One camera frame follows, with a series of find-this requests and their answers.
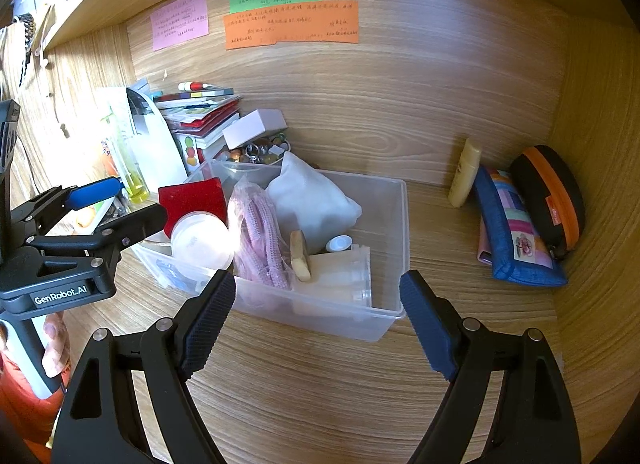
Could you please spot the blue patchwork pencil case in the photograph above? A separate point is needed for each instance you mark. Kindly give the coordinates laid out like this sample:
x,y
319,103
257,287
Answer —
x,y
515,234

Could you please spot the tan wooden block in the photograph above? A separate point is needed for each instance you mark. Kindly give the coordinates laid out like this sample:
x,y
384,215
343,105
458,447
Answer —
x,y
300,256

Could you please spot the white cloth pouch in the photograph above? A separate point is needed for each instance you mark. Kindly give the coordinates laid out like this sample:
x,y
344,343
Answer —
x,y
310,199

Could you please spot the person's left hand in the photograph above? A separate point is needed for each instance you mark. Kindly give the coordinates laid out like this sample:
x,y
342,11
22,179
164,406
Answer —
x,y
56,349

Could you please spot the pale yellow bottle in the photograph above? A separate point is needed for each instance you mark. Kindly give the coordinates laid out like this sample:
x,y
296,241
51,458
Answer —
x,y
465,174

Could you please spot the pale pink round container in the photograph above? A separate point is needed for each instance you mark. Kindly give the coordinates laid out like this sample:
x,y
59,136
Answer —
x,y
200,244

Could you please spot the bowl of beads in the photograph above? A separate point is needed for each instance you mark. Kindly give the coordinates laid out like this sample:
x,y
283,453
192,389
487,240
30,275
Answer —
x,y
255,154

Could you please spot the cream translucent container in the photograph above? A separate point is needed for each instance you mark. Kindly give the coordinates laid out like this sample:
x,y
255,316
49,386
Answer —
x,y
340,279

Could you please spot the clear plastic box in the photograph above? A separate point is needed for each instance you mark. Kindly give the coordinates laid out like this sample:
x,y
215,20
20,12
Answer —
x,y
380,254

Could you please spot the orange tube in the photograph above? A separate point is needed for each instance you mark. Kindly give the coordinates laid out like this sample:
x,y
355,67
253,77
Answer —
x,y
109,159

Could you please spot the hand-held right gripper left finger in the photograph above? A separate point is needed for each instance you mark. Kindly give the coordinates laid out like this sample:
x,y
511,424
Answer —
x,y
210,329

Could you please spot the white wall hook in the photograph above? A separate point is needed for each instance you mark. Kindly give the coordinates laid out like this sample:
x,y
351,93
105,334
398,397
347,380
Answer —
x,y
44,58

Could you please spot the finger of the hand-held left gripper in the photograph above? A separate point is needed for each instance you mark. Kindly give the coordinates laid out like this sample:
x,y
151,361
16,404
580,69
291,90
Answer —
x,y
95,193
140,224

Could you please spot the stack of notebooks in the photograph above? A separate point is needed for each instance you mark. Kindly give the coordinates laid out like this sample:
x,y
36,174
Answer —
x,y
200,114

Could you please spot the pink paper note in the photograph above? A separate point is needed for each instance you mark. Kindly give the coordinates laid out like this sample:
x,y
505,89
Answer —
x,y
180,19

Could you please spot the orange paper note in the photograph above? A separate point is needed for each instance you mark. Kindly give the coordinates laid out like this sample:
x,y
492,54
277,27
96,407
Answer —
x,y
292,24

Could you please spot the red velvet square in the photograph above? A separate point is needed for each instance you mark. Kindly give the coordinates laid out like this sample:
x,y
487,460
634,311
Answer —
x,y
195,199

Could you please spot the fruit print carton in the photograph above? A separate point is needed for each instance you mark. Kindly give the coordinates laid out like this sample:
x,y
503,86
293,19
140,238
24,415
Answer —
x,y
190,152

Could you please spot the yellow liquid bottle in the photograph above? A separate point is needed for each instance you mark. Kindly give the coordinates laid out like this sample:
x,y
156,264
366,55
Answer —
x,y
132,179

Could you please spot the pink coiled tube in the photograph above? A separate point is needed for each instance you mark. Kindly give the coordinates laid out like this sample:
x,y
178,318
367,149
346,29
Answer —
x,y
260,239

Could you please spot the black orange zip case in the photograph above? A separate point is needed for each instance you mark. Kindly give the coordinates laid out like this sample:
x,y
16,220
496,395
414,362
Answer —
x,y
547,194

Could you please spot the green white tube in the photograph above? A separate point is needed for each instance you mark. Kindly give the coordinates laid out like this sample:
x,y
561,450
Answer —
x,y
90,216

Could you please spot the small white capped bottle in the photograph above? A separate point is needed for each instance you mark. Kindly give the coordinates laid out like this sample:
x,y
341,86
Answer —
x,y
339,244

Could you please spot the small white box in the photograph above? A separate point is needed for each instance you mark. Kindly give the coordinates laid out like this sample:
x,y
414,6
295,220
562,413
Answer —
x,y
255,127

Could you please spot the wooden desktop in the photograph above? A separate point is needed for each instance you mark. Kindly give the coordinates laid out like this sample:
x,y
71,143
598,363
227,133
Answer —
x,y
325,394

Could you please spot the red white marker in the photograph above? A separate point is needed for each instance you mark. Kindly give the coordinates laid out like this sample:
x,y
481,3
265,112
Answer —
x,y
192,86

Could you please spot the pink wallet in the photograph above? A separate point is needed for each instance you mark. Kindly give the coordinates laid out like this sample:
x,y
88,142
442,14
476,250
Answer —
x,y
484,244

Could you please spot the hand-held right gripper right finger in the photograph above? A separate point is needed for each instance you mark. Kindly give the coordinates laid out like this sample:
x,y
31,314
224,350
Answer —
x,y
425,329

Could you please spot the person's left forearm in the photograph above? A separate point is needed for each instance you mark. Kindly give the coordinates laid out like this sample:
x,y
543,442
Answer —
x,y
20,404

